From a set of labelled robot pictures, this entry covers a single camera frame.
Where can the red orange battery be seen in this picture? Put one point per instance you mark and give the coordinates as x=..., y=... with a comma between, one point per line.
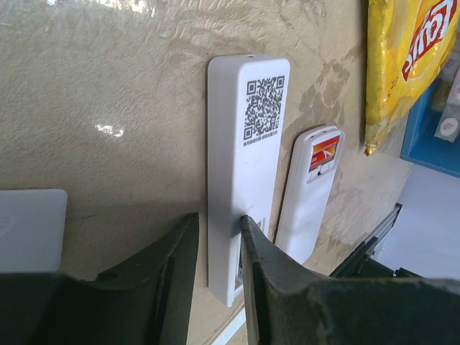
x=323, y=152

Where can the yellow Lays chip bag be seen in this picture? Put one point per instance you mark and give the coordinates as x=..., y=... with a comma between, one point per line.
x=408, y=43

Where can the pack of tissue packets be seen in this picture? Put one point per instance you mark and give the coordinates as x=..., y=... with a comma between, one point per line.
x=446, y=100

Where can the blue yellow pink shelf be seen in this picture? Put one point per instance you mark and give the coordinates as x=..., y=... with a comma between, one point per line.
x=420, y=146

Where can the grey button remote control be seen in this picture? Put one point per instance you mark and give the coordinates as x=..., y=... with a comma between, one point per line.
x=306, y=194

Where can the white long remote control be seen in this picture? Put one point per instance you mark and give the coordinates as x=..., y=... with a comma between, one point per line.
x=246, y=98

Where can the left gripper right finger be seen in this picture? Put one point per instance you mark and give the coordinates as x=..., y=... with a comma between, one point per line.
x=286, y=303

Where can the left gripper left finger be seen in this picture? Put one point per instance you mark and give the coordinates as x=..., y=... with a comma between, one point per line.
x=146, y=299

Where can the aluminium rail frame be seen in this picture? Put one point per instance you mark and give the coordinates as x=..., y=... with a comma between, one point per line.
x=360, y=262

